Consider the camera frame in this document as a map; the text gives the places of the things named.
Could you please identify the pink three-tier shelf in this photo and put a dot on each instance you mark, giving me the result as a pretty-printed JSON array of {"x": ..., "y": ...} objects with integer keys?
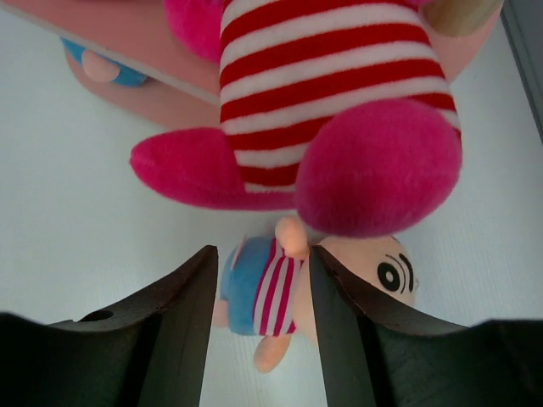
[{"x": 181, "y": 89}]

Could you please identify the boy doll plush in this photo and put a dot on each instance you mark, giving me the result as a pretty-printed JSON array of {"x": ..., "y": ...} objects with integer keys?
[
  {"x": 101, "y": 69},
  {"x": 265, "y": 288}
]

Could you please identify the aluminium frame post right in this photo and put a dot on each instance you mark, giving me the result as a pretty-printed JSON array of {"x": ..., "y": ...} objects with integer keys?
[{"x": 522, "y": 20}]

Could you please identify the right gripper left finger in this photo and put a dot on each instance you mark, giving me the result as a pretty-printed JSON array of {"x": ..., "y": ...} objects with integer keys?
[{"x": 149, "y": 349}]

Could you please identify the panda plush yellow glasses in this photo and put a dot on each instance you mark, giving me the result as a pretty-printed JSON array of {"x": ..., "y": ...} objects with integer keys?
[
  {"x": 339, "y": 110},
  {"x": 196, "y": 25}
]

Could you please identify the boy doll plush on shelf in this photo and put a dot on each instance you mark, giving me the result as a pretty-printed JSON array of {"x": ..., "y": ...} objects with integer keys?
[{"x": 101, "y": 69}]

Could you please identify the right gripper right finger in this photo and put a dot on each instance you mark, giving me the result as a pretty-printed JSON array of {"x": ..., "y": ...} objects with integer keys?
[{"x": 377, "y": 351}]

